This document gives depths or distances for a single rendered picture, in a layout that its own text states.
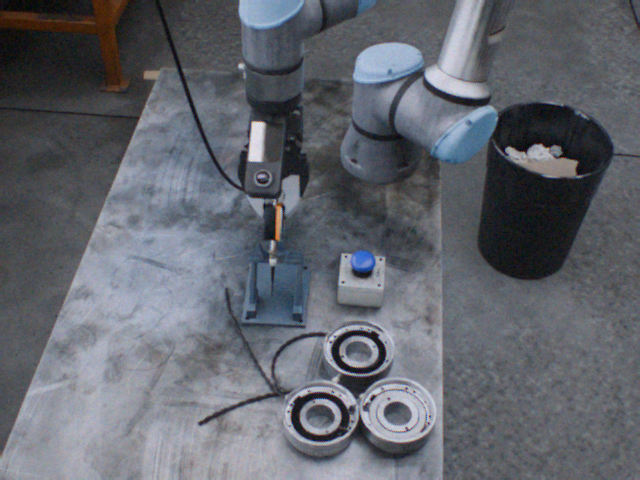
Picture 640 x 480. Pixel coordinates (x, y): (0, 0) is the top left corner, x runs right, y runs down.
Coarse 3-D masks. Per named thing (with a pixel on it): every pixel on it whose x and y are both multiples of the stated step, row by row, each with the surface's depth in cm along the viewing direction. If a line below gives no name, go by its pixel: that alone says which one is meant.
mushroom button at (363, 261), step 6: (360, 252) 130; (366, 252) 130; (354, 258) 129; (360, 258) 129; (366, 258) 129; (372, 258) 130; (354, 264) 129; (360, 264) 129; (366, 264) 129; (372, 264) 129; (360, 270) 129; (366, 270) 129
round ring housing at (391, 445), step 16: (384, 384) 118; (400, 384) 118; (416, 384) 117; (368, 400) 117; (384, 400) 116; (400, 400) 116; (432, 400) 115; (384, 416) 118; (416, 416) 115; (432, 416) 115; (368, 432) 113; (400, 432) 113; (432, 432) 114; (384, 448) 112; (400, 448) 112; (416, 448) 113
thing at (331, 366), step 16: (352, 320) 125; (336, 336) 124; (352, 336) 124; (384, 336) 124; (352, 352) 126; (368, 352) 124; (336, 368) 119; (384, 368) 119; (352, 384) 119; (368, 384) 120
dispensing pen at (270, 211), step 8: (272, 200) 118; (272, 208) 116; (264, 216) 116; (272, 216) 116; (264, 224) 116; (272, 224) 116; (264, 232) 117; (272, 232) 116; (272, 240) 117; (272, 248) 118; (272, 256) 119; (272, 264) 119; (272, 272) 120; (272, 280) 120; (272, 288) 120
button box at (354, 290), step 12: (348, 264) 133; (348, 276) 131; (360, 276) 130; (372, 276) 131; (348, 288) 130; (360, 288) 129; (372, 288) 129; (348, 300) 132; (360, 300) 131; (372, 300) 131
